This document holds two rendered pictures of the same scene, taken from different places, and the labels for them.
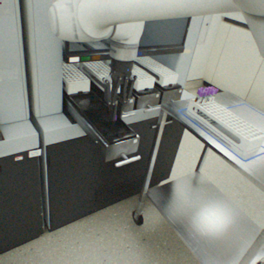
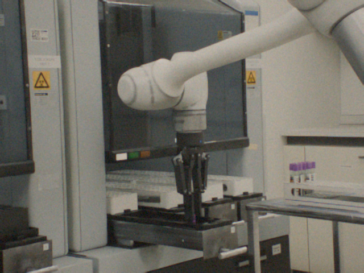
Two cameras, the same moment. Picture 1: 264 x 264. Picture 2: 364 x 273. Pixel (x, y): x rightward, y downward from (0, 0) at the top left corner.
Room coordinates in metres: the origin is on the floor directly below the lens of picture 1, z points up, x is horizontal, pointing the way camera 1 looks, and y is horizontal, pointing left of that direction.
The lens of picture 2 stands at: (-1.22, 0.33, 1.15)
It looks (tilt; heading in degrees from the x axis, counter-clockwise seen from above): 3 degrees down; 353
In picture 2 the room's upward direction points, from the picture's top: 2 degrees counter-clockwise
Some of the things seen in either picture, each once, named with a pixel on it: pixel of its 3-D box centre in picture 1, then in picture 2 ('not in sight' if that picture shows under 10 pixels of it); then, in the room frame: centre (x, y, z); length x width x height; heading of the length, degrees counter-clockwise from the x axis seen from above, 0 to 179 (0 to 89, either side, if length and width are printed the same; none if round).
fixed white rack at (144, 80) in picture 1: (128, 73); (178, 191); (1.23, 0.06, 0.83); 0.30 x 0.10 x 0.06; 40
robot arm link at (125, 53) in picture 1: (124, 49); (189, 121); (0.83, 0.07, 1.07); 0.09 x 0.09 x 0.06
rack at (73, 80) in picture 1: (65, 74); (91, 202); (1.08, 0.34, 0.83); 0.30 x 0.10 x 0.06; 40
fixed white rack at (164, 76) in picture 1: (152, 69); (209, 185); (1.33, -0.05, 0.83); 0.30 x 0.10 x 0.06; 40
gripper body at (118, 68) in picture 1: (121, 71); (190, 148); (0.83, 0.07, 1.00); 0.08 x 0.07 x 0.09; 130
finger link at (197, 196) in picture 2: (119, 109); (196, 205); (0.84, 0.06, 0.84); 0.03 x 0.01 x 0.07; 40
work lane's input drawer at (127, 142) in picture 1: (82, 103); (133, 226); (0.95, 0.22, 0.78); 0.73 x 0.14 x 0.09; 40
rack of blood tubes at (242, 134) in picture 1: (223, 122); (337, 195); (0.87, -0.34, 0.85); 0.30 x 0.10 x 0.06; 38
